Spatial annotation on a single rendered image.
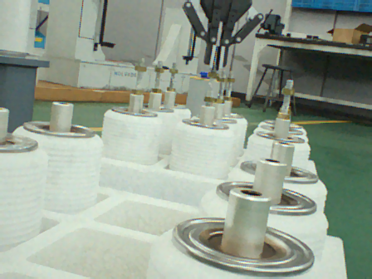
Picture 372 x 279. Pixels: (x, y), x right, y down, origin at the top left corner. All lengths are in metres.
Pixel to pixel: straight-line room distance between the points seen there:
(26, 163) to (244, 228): 0.22
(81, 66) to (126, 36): 4.07
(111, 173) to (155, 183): 0.07
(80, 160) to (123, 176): 0.25
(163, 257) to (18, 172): 0.20
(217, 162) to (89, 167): 0.29
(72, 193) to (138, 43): 6.87
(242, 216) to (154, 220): 0.34
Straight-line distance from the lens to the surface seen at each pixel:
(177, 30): 4.59
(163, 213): 0.60
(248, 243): 0.27
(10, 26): 1.24
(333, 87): 5.99
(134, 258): 0.49
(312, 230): 0.37
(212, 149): 0.78
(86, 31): 3.58
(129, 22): 7.53
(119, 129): 0.81
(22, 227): 0.45
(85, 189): 0.55
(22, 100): 1.25
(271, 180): 0.38
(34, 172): 0.45
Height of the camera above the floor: 0.34
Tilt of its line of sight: 8 degrees down
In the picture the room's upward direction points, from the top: 9 degrees clockwise
